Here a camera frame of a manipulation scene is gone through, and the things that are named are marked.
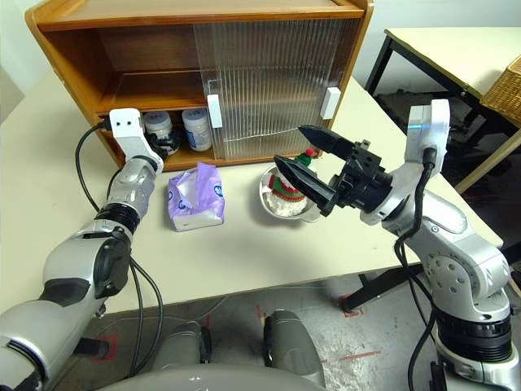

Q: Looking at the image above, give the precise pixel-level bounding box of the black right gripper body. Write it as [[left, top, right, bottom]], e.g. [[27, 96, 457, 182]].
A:
[[330, 139, 395, 215]]

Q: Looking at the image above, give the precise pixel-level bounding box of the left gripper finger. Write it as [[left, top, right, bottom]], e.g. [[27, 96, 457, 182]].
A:
[[146, 130, 164, 153], [162, 129, 183, 156]]

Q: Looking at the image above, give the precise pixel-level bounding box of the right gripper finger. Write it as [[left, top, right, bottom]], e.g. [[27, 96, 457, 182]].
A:
[[273, 153, 339, 217], [298, 125, 356, 160]]

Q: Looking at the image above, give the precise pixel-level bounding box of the white jar with blue label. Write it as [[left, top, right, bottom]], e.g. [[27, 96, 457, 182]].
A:
[[142, 112, 174, 142], [181, 108, 213, 152]]

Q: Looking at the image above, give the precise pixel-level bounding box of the white plush toy striped sweater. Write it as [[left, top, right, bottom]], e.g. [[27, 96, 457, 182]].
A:
[[266, 148, 321, 217]]

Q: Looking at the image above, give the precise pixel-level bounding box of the purple tissue pack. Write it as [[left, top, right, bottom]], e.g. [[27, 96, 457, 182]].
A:
[[166, 161, 226, 233]]

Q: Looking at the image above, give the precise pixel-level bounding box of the ribbed clear sliding door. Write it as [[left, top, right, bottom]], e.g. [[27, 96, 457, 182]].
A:
[[201, 20, 363, 158], [192, 19, 359, 160]]

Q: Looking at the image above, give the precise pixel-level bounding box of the wooden cabinet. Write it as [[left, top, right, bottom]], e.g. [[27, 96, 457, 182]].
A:
[[24, 0, 375, 172]]

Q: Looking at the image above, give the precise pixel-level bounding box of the black table leg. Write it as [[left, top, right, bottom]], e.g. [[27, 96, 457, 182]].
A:
[[339, 266, 424, 317], [77, 336, 111, 356]]

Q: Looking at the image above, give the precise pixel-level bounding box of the light wooden board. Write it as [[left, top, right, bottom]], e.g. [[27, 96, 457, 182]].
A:
[[454, 129, 521, 193]]

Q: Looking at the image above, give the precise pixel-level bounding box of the beige table with black legs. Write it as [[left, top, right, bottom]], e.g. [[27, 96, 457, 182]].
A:
[[364, 26, 521, 135]]

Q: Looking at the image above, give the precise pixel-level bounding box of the wicker basket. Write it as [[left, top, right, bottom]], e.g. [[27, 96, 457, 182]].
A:
[[481, 55, 521, 123]]

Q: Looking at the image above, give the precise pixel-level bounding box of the grey rounded torso shell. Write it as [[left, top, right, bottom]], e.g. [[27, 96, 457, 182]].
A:
[[95, 363, 326, 391]]

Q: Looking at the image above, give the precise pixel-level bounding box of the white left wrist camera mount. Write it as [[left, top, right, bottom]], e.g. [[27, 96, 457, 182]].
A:
[[107, 108, 165, 172]]

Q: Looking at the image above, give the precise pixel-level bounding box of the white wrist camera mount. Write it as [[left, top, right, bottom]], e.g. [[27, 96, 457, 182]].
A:
[[107, 108, 165, 172], [357, 99, 452, 226]]

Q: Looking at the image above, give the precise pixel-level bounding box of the steel bowl with handles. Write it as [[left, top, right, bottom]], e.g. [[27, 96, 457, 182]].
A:
[[256, 165, 322, 224]]

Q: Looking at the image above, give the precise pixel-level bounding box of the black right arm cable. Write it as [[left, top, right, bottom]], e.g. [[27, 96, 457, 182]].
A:
[[393, 145, 439, 391]]

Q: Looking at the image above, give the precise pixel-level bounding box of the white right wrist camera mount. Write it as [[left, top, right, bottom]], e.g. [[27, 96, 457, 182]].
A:
[[357, 99, 452, 226]]

